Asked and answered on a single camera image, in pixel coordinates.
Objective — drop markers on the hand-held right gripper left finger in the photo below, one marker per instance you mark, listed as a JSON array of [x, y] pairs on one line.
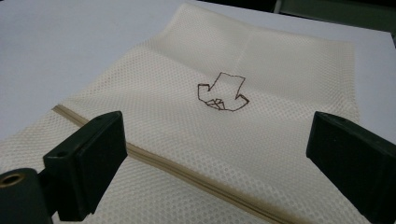
[[90, 165]]

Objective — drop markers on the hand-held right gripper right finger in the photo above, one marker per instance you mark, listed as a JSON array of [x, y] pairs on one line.
[[355, 165]]

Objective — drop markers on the cream mesh laundry bag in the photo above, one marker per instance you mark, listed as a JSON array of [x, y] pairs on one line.
[[193, 130]]

